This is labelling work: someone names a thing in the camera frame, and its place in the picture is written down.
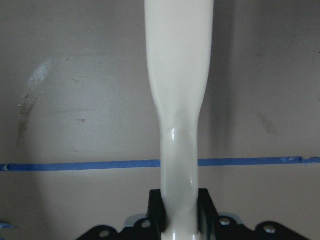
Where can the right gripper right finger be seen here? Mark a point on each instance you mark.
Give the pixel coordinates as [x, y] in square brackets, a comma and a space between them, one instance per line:
[214, 226]

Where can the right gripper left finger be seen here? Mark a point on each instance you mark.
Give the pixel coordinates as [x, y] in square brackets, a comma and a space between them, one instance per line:
[146, 228]

